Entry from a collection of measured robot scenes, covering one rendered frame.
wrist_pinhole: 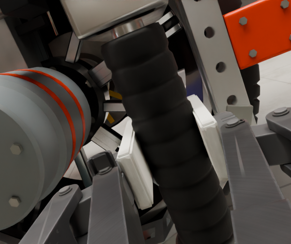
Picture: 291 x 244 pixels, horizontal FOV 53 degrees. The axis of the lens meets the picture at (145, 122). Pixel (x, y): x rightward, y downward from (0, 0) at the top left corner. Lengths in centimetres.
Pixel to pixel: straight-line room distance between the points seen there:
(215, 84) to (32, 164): 24
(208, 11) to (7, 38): 25
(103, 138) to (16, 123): 27
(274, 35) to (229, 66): 6
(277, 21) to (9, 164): 33
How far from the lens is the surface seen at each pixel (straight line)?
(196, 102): 17
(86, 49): 93
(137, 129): 16
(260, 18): 39
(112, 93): 93
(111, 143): 51
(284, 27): 40
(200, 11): 38
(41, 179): 27
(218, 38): 38
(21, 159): 26
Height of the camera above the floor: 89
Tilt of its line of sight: 13 degrees down
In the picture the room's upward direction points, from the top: 22 degrees counter-clockwise
